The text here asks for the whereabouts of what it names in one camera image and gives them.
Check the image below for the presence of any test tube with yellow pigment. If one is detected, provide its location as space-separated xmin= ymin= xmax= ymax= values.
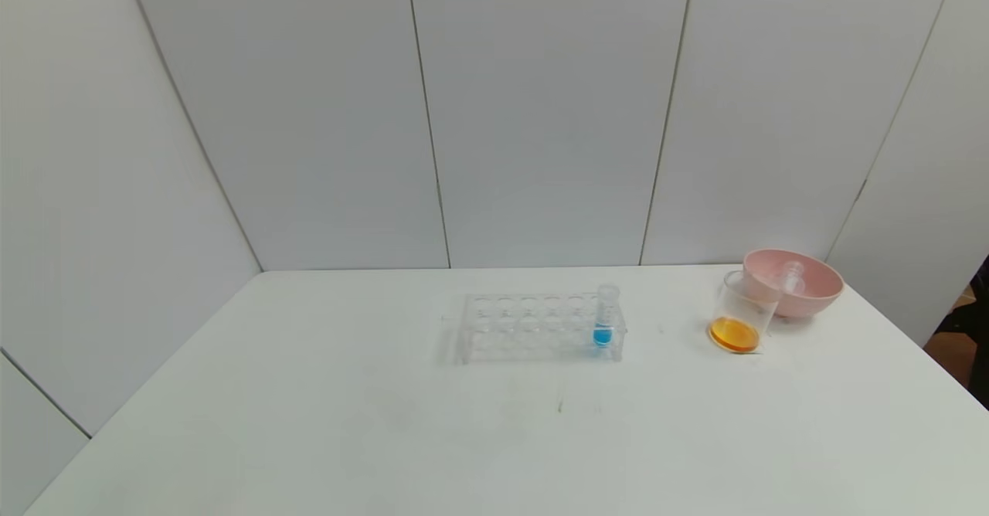
xmin=777 ymin=261 xmax=808 ymax=297

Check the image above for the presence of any test tube with blue pigment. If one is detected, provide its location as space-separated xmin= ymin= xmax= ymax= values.
xmin=594 ymin=283 xmax=621 ymax=348

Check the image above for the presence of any clear plastic test tube rack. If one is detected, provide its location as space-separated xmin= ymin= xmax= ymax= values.
xmin=456 ymin=290 xmax=628 ymax=364

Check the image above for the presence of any clear plastic measuring beaker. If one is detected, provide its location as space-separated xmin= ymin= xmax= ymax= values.
xmin=708 ymin=270 xmax=784 ymax=355

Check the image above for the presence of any black object beside table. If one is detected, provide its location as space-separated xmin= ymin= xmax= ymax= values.
xmin=935 ymin=256 xmax=989 ymax=410

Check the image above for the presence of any pink plastic bowl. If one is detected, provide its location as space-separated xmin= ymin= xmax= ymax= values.
xmin=743 ymin=249 xmax=845 ymax=320

